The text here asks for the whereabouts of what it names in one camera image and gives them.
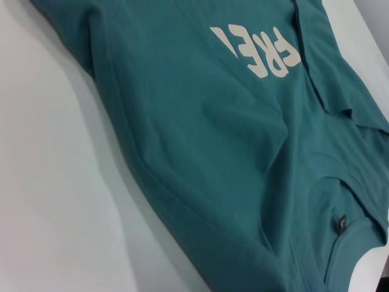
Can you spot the teal t-shirt with white print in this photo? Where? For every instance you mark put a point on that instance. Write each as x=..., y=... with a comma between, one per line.
x=228, y=137

